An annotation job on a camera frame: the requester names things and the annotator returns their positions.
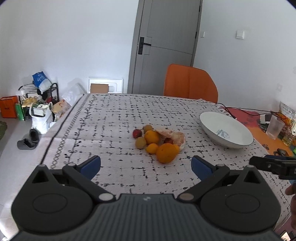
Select large orange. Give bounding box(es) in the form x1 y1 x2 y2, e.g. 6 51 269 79
156 143 180 164

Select small orange kumquat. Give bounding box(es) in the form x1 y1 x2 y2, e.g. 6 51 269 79
145 143 159 155

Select green-yellow round fruit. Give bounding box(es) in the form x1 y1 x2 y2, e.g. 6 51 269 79
143 125 153 133
135 137 147 150

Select red lychee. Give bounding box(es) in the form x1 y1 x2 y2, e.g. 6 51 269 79
132 129 142 138

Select medium orange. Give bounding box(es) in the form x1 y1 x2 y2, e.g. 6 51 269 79
144 130 161 145

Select person's right hand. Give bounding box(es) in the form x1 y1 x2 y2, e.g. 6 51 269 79
285 183 296 230

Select glass oil bottle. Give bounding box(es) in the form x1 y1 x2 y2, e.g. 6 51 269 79
282 115 295 147

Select clear plastic cup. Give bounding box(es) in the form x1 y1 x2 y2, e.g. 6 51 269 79
266 115 285 140

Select white ceramic bowl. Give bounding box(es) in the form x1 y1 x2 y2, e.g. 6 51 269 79
199 111 254 149

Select white charger block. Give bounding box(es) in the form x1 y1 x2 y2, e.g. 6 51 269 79
259 113 273 125

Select snack packet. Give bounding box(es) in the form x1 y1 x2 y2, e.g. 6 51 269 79
279 101 295 120

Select red orange table mat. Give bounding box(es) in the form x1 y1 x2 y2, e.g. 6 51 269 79
224 107 294 157

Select black slippers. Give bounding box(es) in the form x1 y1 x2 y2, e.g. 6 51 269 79
16 128 40 150

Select white shopping bag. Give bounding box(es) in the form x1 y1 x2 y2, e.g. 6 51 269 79
29 102 54 135

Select white patterned tablecloth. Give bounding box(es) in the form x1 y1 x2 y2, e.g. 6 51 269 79
0 93 293 239

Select black metal rack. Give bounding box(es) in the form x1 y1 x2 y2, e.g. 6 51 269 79
16 83 60 121

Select clear plastic bag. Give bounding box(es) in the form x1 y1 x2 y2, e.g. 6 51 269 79
62 78 87 106

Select green bag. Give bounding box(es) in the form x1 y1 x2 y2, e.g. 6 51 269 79
15 103 25 121

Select brown cardboard piece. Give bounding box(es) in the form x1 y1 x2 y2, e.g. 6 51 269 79
90 83 109 94

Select white framed board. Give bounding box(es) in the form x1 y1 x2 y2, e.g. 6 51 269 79
88 78 123 93

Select orange chair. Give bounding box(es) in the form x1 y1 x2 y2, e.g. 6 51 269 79
163 64 218 103

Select blue white plastic bag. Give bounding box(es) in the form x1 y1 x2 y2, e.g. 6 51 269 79
32 71 52 92

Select orange box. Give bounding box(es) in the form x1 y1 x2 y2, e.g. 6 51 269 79
0 96 18 118

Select grey door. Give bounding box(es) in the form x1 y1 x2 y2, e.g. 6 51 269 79
127 0 202 95

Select black cable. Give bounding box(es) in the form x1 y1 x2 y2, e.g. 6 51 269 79
216 102 285 120

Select white light switch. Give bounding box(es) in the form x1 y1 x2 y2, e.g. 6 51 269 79
236 30 245 40

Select black door handle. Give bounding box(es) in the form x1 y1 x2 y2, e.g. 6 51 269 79
138 37 151 55

